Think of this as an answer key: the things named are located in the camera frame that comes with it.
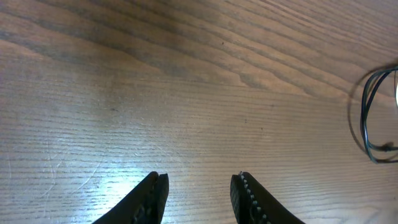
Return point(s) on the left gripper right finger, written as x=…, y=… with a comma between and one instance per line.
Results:
x=253, y=204

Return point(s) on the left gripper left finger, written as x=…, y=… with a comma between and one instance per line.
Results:
x=144, y=204

